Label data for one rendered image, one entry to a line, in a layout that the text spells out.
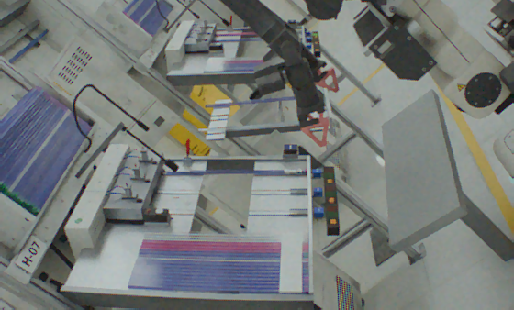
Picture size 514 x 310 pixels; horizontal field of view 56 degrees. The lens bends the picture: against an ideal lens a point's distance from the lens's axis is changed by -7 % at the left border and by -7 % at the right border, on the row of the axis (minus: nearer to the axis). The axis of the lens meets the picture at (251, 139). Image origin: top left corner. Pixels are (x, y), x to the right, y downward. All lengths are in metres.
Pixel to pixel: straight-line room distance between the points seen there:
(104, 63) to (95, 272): 1.42
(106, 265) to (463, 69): 1.15
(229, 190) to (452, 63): 1.89
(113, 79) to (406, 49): 1.80
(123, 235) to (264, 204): 0.47
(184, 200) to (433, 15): 1.00
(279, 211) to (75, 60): 1.53
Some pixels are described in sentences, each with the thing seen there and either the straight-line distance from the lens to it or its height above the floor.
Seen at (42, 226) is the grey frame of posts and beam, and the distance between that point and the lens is 1.61.
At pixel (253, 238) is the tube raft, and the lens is 1.57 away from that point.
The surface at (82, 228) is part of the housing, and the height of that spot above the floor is 1.25.
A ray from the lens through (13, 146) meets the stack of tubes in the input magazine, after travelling 1.70.
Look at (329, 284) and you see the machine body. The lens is 2.17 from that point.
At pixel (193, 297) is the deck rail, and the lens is 1.42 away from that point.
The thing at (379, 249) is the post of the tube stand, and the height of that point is 0.01.
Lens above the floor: 1.50
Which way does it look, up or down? 18 degrees down
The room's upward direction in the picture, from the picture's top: 51 degrees counter-clockwise
